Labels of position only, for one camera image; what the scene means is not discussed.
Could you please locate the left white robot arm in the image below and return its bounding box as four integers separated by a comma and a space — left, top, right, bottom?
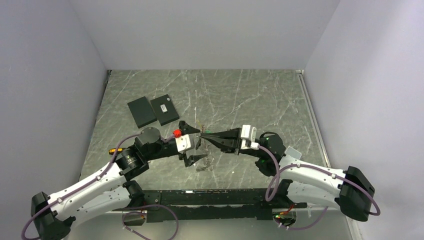
21, 120, 203, 240

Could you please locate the yellow handled screwdriver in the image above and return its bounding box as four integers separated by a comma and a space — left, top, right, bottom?
108, 147, 125, 156

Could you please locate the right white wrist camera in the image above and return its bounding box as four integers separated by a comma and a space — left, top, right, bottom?
239, 124, 259, 150

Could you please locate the aluminium frame rail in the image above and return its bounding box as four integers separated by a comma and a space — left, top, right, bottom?
288, 70, 345, 211

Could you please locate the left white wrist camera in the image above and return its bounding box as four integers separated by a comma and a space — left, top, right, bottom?
175, 134, 195, 154

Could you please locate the black box with label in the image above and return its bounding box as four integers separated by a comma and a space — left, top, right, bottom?
150, 94, 180, 126

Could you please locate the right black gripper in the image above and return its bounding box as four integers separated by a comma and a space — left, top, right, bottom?
200, 127, 264, 159

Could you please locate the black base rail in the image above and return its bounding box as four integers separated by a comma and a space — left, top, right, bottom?
122, 188, 307, 223

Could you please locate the black box lid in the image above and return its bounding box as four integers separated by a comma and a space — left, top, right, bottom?
127, 96, 158, 129

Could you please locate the silver keyring chain with keys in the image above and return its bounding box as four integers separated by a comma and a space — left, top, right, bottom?
195, 124, 216, 172

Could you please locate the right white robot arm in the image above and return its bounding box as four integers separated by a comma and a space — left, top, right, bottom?
200, 125, 381, 222

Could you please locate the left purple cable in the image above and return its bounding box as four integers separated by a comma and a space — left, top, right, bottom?
20, 132, 181, 240

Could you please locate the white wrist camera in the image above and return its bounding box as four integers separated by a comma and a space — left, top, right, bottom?
239, 124, 259, 150
175, 134, 195, 154

